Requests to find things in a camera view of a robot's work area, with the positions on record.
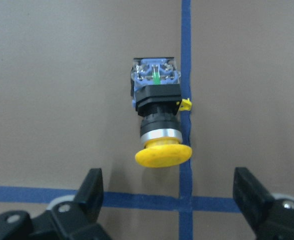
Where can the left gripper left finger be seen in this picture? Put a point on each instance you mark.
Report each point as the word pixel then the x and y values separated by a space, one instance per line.
pixel 89 198

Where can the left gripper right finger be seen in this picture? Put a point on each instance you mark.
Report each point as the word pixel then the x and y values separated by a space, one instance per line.
pixel 251 197

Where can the yellow push button switch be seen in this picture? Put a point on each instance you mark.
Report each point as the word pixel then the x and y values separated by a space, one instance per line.
pixel 157 99

